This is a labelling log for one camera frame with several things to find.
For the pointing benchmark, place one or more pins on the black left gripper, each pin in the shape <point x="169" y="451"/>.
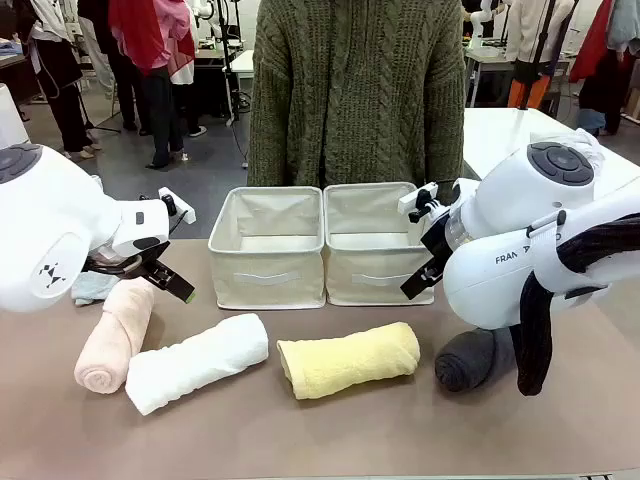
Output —
<point x="125" y="268"/>

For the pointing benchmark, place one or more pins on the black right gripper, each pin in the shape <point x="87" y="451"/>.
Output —
<point x="439" y="242"/>

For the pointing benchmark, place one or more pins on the white towel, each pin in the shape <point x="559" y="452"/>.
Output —
<point x="195" y="360"/>

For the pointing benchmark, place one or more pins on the light teal towel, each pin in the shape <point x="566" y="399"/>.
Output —
<point x="90" y="291"/>

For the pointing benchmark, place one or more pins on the pink towel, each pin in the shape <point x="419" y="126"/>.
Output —
<point x="107" y="345"/>

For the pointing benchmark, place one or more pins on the dark grey towel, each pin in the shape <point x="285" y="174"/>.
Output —
<point x="462" y="362"/>

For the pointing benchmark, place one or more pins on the yellow towel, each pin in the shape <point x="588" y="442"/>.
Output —
<point x="345" y="360"/>

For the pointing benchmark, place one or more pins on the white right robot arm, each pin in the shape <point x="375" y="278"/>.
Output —
<point x="500" y="280"/>

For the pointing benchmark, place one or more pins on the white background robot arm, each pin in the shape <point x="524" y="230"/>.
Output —
<point x="482" y="20"/>

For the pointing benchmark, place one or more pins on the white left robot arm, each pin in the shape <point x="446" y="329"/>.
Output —
<point x="50" y="225"/>

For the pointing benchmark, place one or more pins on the beige fabric storage bin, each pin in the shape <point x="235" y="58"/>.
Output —
<point x="265" y="280"/>
<point x="370" y="280"/>

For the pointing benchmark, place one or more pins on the white side table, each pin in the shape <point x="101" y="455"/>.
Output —
<point x="500" y="135"/>

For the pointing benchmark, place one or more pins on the background person red scarf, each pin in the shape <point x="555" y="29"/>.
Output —
<point x="160" y="100"/>

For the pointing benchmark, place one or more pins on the person in green knit sweater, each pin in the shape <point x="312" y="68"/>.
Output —
<point x="350" y="100"/>

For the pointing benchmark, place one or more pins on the background person in black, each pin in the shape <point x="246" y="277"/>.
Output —
<point x="65" y="100"/>

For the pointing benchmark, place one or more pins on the white background desk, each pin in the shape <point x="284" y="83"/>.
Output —
<point x="242" y="65"/>

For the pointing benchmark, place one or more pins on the mannequin white jacket orange trousers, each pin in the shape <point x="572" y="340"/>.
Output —
<point x="535" y="40"/>

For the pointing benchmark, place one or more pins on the red hanging garment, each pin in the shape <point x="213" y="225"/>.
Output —
<point x="592" y="45"/>

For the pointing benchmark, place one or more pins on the light blue hanging garment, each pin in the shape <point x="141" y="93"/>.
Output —
<point x="625" y="20"/>

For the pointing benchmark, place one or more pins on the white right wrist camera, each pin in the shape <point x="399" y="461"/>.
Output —
<point x="417" y="197"/>

